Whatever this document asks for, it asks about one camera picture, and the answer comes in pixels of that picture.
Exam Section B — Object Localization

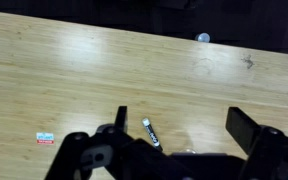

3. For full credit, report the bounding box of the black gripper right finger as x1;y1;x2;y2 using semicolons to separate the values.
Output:
225;106;288;180

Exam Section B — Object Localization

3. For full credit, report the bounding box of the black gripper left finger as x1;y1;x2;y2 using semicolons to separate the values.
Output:
44;105;185;180

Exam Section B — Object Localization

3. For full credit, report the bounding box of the black and white marker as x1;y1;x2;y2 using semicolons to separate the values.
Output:
141;117;164;153

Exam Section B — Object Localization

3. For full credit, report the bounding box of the clear stemmed glass cup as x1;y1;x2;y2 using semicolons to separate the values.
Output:
178;147;199;155

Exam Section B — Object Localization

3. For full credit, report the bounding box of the small white red packet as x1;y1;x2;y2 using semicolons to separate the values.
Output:
35;132;55;145

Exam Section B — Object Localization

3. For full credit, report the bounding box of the small pale round object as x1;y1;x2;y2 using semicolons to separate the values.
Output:
194;32;212;44

